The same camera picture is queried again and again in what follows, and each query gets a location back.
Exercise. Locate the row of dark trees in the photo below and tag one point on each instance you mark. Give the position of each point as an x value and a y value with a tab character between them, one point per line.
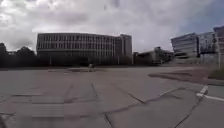
18	57

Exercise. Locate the large long office building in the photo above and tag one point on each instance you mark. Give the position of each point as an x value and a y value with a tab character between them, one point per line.
80	46

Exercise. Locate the raised planting bed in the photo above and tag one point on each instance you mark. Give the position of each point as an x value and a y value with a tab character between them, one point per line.
80	70

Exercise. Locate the grey paved plaza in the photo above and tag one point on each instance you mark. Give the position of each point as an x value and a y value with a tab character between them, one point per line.
100	90

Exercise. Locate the person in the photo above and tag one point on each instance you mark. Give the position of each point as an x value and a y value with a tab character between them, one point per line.
90	66

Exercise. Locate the low brown building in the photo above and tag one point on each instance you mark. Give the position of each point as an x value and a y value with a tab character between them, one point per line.
151	57

